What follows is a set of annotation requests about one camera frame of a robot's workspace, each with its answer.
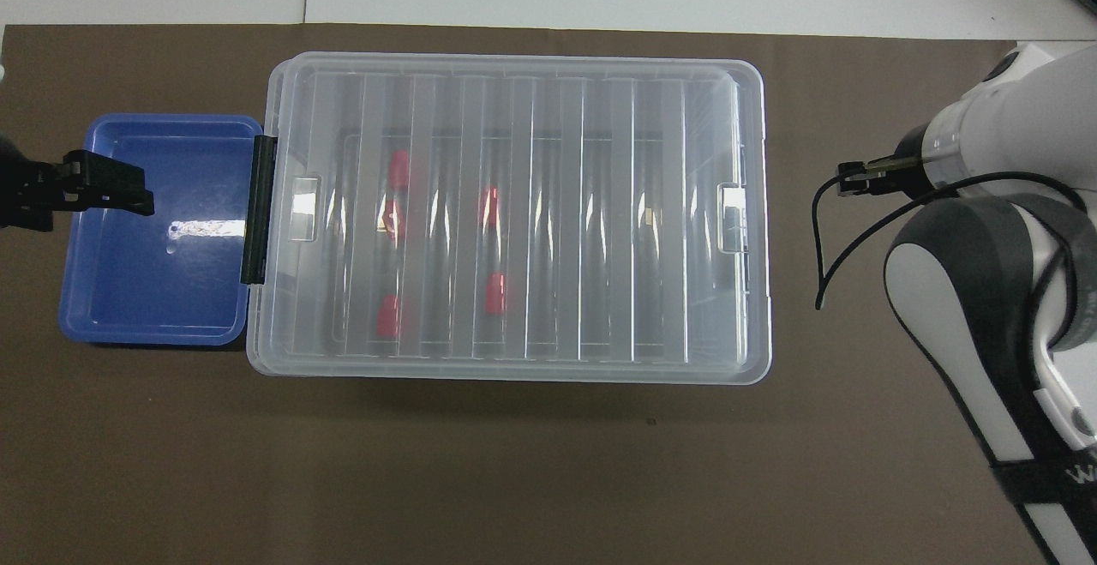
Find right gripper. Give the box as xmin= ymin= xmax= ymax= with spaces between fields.
xmin=891 ymin=133 xmax=937 ymax=200

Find clear plastic storage box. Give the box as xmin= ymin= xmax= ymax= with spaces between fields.
xmin=247 ymin=52 xmax=773 ymax=387

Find black box latch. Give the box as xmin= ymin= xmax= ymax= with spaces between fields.
xmin=241 ymin=135 xmax=278 ymax=286

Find clear ribbed plastic lid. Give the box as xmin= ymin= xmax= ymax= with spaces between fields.
xmin=264 ymin=52 xmax=766 ymax=369

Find blue plastic tray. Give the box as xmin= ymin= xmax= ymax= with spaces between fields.
xmin=58 ymin=113 xmax=264 ymax=348

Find black cable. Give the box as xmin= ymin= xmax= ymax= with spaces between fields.
xmin=812 ymin=159 xmax=1086 ymax=362

